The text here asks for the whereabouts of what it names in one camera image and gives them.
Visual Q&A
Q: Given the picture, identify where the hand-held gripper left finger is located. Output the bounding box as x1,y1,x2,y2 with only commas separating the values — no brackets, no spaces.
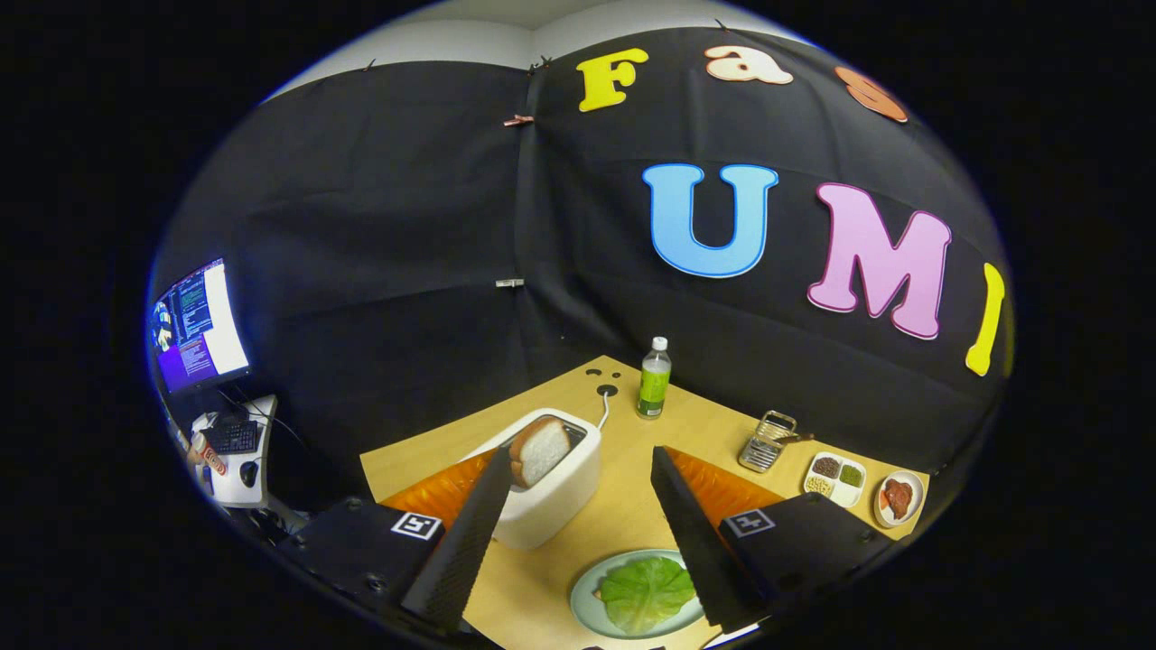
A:
275,447,516,636

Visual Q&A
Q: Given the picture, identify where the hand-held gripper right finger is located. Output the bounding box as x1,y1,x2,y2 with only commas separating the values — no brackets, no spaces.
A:
650,445,895,635

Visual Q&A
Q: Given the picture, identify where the bread slice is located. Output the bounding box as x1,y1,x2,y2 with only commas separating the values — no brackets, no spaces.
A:
508,415,573,490

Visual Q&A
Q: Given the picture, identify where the white toaster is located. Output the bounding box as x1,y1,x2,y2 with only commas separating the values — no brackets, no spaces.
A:
461,407,603,552

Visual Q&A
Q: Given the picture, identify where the pale green round plate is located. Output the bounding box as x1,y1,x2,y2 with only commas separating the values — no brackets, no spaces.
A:
569,549,707,641

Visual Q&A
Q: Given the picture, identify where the white divided bean dish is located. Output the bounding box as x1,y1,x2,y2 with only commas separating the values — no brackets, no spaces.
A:
802,450,868,508

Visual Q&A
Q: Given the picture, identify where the green label water bottle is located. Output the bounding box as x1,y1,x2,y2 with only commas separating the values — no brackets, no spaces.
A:
636,337,673,421

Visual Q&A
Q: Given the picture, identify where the white round meat plate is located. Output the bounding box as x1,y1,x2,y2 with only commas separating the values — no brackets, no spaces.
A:
872,469,926,529

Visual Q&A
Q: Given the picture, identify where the white side table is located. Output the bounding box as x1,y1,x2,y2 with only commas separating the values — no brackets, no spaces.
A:
192,394,279,509

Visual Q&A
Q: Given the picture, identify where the black keyboard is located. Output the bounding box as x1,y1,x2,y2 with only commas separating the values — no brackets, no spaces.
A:
202,419,262,456

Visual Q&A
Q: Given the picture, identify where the red and white can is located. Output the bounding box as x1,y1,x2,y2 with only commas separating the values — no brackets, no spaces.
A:
186,432,228,478

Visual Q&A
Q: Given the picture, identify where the black backdrop cloth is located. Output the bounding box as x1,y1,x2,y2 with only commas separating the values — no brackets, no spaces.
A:
149,27,1017,506

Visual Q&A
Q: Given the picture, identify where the computer monitor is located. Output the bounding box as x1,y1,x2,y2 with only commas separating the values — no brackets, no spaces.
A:
149,258,253,396

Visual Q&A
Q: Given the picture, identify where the metal wire utensil holder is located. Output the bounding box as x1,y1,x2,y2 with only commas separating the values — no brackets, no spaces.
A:
738,410,799,474

